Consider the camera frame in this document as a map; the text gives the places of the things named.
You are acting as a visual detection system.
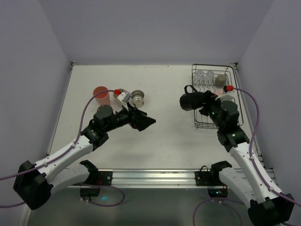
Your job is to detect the metal cup with cream label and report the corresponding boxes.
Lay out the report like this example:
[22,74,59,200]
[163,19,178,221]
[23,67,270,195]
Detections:
[131,90,144,108]

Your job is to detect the beige plastic cup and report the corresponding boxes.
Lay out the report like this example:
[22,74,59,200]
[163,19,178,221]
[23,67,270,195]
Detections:
[113,89,124,106]

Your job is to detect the black mug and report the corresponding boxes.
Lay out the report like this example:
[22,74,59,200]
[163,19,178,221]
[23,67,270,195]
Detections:
[179,85,206,111]

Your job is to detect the tall pink plastic cup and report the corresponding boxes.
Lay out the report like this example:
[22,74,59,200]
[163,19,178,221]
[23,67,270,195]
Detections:
[93,86,111,105]

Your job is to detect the pink ceramic mug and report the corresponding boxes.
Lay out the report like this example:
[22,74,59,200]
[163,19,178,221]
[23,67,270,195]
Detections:
[214,89,225,96]

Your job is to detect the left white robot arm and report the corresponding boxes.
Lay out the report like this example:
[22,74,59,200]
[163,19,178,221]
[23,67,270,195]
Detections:
[13,105,156,210]

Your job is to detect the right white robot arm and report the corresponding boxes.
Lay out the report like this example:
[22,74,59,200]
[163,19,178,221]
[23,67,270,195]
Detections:
[199,91,294,226]

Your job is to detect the grey-green ceramic cup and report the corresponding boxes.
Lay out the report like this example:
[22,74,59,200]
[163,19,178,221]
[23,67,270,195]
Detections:
[214,74,228,87]

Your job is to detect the right clear glass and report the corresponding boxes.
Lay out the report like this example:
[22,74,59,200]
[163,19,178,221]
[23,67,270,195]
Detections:
[205,71,215,84]

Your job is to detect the clear glass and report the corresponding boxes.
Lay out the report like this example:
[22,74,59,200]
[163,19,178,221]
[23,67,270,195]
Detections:
[205,71,215,84]
[194,70,205,83]

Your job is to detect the left clear glass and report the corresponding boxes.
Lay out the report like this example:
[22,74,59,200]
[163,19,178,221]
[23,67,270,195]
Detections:
[194,70,205,83]

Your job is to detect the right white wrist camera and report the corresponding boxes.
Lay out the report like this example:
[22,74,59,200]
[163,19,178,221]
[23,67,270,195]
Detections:
[215,93,235,102]

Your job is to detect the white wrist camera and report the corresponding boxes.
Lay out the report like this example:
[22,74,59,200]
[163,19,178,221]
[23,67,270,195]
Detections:
[215,93,235,102]
[117,90,132,104]

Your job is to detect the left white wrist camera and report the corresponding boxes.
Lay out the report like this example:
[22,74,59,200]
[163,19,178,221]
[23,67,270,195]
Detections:
[117,90,132,104]

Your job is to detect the wire dish rack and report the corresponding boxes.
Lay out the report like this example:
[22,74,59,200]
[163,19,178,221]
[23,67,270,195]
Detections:
[191,64,238,129]

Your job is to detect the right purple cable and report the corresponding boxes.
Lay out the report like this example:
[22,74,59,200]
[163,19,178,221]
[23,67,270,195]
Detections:
[193,85,301,226]

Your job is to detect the purple cable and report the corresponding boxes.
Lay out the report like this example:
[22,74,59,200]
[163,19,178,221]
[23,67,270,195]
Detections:
[193,85,301,226]
[0,88,125,208]

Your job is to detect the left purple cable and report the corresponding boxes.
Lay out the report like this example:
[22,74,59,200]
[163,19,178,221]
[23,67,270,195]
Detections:
[0,88,125,208]

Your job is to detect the aluminium mounting rail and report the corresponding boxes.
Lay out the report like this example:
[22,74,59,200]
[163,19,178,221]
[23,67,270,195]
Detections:
[32,167,278,189]

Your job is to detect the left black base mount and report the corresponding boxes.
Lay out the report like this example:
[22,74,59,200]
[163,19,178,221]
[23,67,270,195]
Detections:
[79,160,112,200]

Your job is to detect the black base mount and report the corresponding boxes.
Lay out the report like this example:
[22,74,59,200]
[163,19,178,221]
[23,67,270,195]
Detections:
[79,160,112,200]
[194,161,232,198]

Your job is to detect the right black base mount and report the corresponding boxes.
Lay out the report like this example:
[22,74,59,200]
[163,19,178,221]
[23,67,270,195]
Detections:
[194,161,232,198]

